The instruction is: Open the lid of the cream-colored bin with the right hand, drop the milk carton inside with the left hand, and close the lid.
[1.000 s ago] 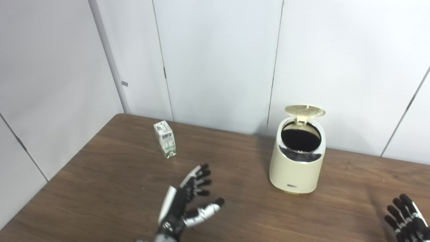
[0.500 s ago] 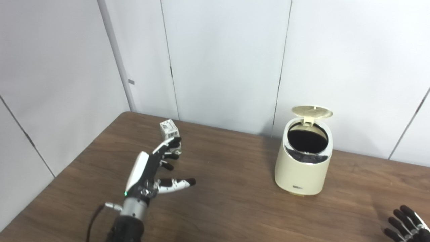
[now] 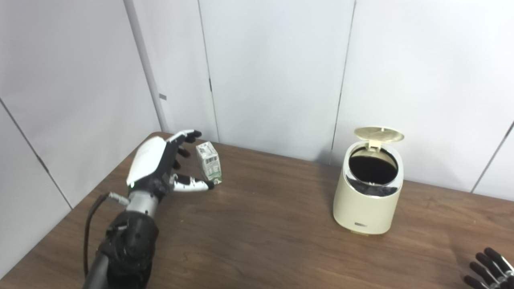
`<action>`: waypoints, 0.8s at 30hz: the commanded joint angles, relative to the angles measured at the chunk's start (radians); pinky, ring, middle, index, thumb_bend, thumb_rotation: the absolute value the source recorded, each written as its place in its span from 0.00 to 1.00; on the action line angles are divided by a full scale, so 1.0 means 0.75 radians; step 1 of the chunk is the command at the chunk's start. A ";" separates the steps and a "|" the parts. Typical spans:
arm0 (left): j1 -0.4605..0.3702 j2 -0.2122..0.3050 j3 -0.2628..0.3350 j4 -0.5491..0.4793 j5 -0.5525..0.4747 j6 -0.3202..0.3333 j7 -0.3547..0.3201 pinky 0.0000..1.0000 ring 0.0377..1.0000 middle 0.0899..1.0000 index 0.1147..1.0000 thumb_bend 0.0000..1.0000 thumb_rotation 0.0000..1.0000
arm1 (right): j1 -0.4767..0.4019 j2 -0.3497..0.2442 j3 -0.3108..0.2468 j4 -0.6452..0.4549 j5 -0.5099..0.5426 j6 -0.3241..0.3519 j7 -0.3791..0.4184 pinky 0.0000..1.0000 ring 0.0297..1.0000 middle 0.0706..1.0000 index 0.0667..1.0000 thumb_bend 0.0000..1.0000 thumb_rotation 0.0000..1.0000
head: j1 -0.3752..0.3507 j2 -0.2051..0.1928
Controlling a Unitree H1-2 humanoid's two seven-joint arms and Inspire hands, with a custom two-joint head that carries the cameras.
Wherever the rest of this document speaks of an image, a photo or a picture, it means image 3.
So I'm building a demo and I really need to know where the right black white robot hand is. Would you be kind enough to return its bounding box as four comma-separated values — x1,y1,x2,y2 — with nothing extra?
464,247,514,289

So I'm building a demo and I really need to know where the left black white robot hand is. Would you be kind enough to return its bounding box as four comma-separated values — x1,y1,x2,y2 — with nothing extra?
126,129,215,199

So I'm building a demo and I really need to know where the white green milk carton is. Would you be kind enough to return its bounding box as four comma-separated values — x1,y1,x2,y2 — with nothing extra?
196,141,222,185

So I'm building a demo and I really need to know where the cream-colored round bin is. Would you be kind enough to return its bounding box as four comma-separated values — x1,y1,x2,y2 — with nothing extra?
333,127,405,236

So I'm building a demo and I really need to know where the cream round bin lid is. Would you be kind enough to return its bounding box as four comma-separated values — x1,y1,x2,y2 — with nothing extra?
354,127,405,151

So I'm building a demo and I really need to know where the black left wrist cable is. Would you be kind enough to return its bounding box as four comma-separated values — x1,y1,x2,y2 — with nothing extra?
83,192,131,278

